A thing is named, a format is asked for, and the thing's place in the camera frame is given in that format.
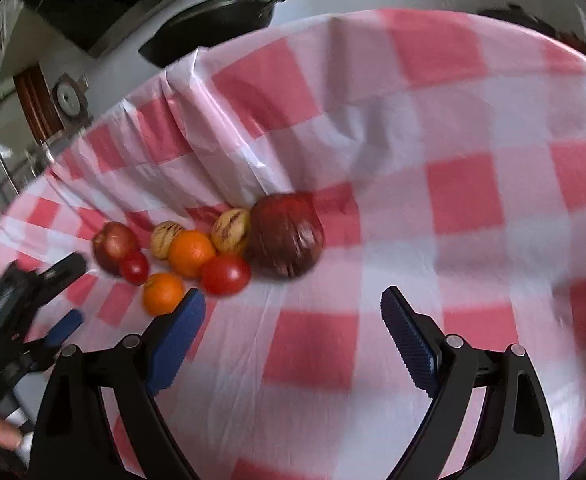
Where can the person's left hand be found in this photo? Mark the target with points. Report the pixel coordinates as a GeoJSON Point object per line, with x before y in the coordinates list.
{"type": "Point", "coordinates": [4, 434]}

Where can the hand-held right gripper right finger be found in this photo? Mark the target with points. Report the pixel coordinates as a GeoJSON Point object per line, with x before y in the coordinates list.
{"type": "Point", "coordinates": [413, 340]}

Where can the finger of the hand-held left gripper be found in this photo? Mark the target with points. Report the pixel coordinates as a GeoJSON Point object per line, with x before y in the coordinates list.
{"type": "Point", "coordinates": [65, 325]}
{"type": "Point", "coordinates": [60, 272]}

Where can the black wok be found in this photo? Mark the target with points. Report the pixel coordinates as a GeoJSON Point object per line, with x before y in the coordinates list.
{"type": "Point", "coordinates": [213, 20]}

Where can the red tomato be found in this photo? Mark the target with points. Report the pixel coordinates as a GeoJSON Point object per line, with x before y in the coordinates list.
{"type": "Point", "coordinates": [134, 266]}
{"type": "Point", "coordinates": [225, 275]}

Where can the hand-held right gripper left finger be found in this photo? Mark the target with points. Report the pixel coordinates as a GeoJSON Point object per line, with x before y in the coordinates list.
{"type": "Point", "coordinates": [178, 340]}

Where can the orange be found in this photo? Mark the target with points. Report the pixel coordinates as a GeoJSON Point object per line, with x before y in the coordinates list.
{"type": "Point", "coordinates": [191, 253]}
{"type": "Point", "coordinates": [163, 293]}

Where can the red white checkered tablecloth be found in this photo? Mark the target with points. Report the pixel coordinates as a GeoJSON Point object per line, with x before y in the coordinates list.
{"type": "Point", "coordinates": [398, 170]}

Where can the striped yellow pepino melon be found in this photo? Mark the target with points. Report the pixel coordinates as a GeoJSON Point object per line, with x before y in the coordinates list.
{"type": "Point", "coordinates": [230, 230]}
{"type": "Point", "coordinates": [165, 237]}

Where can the dark red pomegranate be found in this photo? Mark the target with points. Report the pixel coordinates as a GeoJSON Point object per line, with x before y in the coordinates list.
{"type": "Point", "coordinates": [285, 235]}

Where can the dark lidded pot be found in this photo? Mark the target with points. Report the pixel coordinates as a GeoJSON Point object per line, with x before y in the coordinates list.
{"type": "Point", "coordinates": [523, 19]}

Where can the round dial gauge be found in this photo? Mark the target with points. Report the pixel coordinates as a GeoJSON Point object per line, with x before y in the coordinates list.
{"type": "Point", "coordinates": [68, 100]}

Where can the white wall cabinet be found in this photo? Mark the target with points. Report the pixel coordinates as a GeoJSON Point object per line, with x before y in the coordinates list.
{"type": "Point", "coordinates": [5, 27]}

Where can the brown wooden door frame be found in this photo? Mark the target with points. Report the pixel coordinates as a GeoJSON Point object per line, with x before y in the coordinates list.
{"type": "Point", "coordinates": [33, 105]}

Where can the red apple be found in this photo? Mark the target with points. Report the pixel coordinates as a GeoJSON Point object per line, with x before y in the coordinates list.
{"type": "Point", "coordinates": [113, 246]}

